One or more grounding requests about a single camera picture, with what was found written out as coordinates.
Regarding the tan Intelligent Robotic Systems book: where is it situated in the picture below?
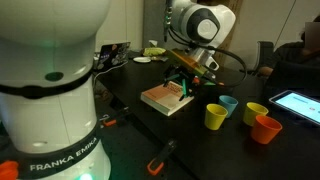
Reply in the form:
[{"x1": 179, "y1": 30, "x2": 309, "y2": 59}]
[{"x1": 140, "y1": 80, "x2": 195, "y2": 117}]

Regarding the thin white cable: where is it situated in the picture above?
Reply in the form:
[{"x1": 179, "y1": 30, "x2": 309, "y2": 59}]
[{"x1": 93, "y1": 60, "x2": 130, "y2": 88}]

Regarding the tablet with lit screen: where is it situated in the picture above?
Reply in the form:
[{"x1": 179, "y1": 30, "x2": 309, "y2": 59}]
[{"x1": 268, "y1": 89, "x2": 320, "y2": 127}]

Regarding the black clamp with orange tip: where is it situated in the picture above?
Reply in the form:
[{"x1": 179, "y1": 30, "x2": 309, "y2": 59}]
[
  {"x1": 99, "y1": 106, "x2": 132, "y2": 128},
  {"x1": 146, "y1": 138, "x2": 178, "y2": 177}
]

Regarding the orange round object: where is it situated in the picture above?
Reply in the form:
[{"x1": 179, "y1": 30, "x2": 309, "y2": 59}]
[{"x1": 0, "y1": 160, "x2": 20, "y2": 180}]

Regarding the black office chair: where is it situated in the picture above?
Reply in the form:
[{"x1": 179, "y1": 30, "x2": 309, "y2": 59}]
[{"x1": 256, "y1": 40, "x2": 275, "y2": 75}]

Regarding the orange plastic cup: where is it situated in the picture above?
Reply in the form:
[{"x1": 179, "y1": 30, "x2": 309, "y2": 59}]
[{"x1": 250, "y1": 114, "x2": 283, "y2": 145}]

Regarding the small white plate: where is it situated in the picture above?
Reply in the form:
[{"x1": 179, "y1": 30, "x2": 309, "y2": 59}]
[{"x1": 132, "y1": 56, "x2": 152, "y2": 64}]

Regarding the laptop with stickers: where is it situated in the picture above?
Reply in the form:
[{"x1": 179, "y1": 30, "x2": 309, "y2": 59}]
[{"x1": 93, "y1": 41, "x2": 132, "y2": 73}]

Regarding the seated person in dark clothes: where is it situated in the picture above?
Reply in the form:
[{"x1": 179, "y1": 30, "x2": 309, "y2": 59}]
[{"x1": 258, "y1": 13, "x2": 320, "y2": 98}]

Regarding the brown wooden board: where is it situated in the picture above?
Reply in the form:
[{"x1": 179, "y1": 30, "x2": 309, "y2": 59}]
[{"x1": 213, "y1": 0, "x2": 245, "y2": 68}]

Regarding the blue plastic cup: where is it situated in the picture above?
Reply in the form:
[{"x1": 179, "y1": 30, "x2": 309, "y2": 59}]
[{"x1": 218, "y1": 94, "x2": 239, "y2": 118}]

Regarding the yellow green cloth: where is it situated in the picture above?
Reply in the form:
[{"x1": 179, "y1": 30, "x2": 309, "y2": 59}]
[{"x1": 142, "y1": 46, "x2": 167, "y2": 58}]

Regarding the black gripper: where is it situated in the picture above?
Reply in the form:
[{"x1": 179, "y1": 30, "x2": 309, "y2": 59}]
[{"x1": 163, "y1": 64, "x2": 202, "y2": 102}]

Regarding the yellow plastic cup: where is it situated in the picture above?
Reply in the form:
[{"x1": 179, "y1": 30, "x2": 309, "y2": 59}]
[
  {"x1": 204, "y1": 103, "x2": 229, "y2": 131},
  {"x1": 242, "y1": 101, "x2": 270, "y2": 127}
]

